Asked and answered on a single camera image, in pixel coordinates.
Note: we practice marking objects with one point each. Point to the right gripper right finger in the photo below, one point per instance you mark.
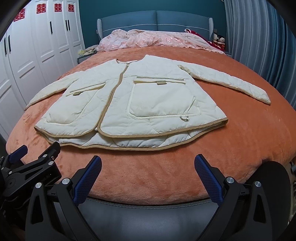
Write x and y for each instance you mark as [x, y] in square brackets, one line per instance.
[242, 213]

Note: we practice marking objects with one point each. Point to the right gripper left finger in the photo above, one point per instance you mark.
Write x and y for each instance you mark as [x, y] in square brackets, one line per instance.
[53, 212]

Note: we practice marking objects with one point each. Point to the pink embroidered quilt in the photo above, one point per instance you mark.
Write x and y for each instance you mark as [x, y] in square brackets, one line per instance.
[121, 39]

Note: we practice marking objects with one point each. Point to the orange plush bedspread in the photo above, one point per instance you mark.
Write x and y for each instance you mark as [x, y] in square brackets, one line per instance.
[255, 132]

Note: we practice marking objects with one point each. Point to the plush toy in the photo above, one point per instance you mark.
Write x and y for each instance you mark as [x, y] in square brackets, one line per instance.
[218, 39]

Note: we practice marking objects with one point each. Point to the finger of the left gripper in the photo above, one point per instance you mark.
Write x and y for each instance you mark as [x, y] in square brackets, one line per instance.
[50, 154]
[18, 154]

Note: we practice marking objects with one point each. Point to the white wardrobe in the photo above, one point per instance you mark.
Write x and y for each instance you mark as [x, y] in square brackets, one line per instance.
[41, 44]

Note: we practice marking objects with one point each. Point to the yellow items on nightstand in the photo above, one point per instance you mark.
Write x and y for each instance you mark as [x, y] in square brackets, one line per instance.
[88, 51]

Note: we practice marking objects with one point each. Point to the grey blue curtain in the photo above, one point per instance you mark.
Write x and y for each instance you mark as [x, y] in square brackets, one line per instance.
[258, 37]

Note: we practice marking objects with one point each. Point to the cream quilted jacket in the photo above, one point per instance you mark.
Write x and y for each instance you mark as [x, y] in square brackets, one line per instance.
[150, 104]

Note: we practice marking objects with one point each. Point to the dark nightstand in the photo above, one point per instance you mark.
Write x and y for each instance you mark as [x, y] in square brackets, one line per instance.
[83, 58]

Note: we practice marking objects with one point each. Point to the blue upholstered headboard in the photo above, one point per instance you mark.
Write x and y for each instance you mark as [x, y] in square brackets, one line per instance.
[169, 21]

